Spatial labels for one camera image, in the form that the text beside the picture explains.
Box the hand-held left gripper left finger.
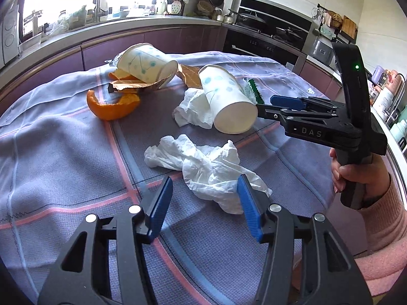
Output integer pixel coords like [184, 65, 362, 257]
[37, 176, 174, 305]

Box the black range hood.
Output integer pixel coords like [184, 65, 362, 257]
[238, 0, 314, 23]

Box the steel kitchen faucet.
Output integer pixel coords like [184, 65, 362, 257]
[92, 0, 109, 20]

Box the green clear plastic wrapper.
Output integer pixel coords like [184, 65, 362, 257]
[242, 78, 263, 104]

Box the person's pink sweater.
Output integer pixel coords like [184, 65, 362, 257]
[353, 238, 407, 297]

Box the purple plaid tablecloth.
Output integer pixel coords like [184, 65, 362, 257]
[0, 51, 350, 305]

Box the person's right hand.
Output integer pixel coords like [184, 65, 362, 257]
[330, 149, 391, 198]

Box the small crumpled white tissue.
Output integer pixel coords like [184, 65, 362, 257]
[172, 88, 215, 130]

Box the mint green bottle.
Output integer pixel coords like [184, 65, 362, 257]
[391, 108, 407, 144]

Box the white dotted paper cup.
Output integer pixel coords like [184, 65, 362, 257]
[198, 64, 259, 134]
[113, 43, 179, 89]

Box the large white tissue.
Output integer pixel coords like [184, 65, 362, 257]
[144, 134, 273, 215]

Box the grey storage box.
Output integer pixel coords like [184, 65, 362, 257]
[310, 38, 335, 66]

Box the large orange peel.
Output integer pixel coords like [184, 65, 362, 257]
[86, 89, 141, 121]

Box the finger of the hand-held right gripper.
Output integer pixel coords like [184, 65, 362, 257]
[255, 102, 338, 125]
[270, 95, 338, 112]

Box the black pot with lid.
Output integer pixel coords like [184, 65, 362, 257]
[235, 11, 268, 28]

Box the person's right forearm pink sleeve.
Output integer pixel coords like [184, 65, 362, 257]
[358, 173, 407, 255]

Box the white bottle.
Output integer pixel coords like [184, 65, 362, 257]
[373, 86, 395, 115]

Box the purple jar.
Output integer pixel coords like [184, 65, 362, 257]
[371, 65, 387, 85]

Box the golden foil wrapper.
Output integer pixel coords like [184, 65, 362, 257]
[107, 64, 204, 95]

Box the wooden cutting board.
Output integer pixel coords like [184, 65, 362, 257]
[340, 16, 358, 39]

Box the small orange peel piece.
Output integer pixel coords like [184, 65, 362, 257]
[108, 70, 142, 83]

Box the black built-in oven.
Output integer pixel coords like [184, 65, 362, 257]
[223, 27, 307, 70]

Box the black frying pan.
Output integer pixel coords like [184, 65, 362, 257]
[275, 25, 302, 39]

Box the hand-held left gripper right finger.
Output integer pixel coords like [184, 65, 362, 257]
[237, 174, 374, 305]

